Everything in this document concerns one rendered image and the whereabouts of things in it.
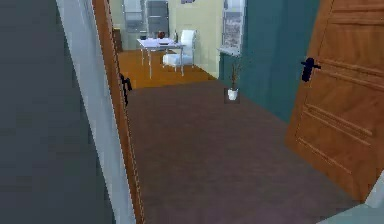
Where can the house plant in white pot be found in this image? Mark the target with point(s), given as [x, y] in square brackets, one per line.
[233, 90]

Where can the white chair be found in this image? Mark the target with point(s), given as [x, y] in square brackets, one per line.
[185, 50]

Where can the white table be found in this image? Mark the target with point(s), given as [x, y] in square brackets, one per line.
[156, 45]

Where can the white plate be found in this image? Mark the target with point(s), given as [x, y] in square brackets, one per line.
[164, 41]

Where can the dark bottle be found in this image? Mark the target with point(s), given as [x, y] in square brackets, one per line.
[175, 36]

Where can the brown wooden room door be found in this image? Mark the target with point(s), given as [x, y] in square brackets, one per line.
[115, 83]
[346, 100]

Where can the red apple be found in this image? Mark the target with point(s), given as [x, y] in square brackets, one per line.
[161, 34]

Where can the dark mug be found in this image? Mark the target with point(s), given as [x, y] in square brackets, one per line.
[143, 35]

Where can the grey fridge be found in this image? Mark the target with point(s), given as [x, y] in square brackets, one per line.
[157, 16]

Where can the brown wooden cupboard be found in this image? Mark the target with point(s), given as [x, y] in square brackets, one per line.
[117, 39]

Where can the grey window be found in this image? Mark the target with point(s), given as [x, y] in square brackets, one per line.
[133, 15]

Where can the window with white frame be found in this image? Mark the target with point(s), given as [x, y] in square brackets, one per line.
[232, 28]

